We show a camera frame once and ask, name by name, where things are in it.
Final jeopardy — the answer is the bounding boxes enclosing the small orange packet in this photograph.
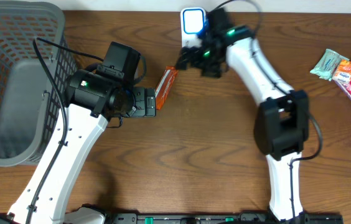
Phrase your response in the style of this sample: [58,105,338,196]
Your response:
[332,59,351,84]

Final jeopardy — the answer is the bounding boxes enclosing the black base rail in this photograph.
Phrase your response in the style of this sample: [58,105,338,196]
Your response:
[108,212,344,224]

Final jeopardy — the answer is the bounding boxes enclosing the green wipes packet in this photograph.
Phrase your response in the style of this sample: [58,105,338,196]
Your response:
[310,49,349,81]

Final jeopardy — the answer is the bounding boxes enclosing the grey plastic basket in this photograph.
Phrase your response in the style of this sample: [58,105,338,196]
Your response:
[0,1,77,167]

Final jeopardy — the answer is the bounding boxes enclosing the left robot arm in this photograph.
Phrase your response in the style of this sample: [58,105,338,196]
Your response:
[0,42,156,223]

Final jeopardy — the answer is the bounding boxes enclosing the white barcode scanner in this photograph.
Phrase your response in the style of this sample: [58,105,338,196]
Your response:
[180,7,206,48]

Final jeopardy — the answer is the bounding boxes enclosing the orange snack bar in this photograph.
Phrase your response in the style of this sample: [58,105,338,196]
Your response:
[155,66,179,110]

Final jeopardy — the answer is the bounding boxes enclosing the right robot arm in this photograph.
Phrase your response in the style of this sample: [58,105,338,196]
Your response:
[183,26,310,223]

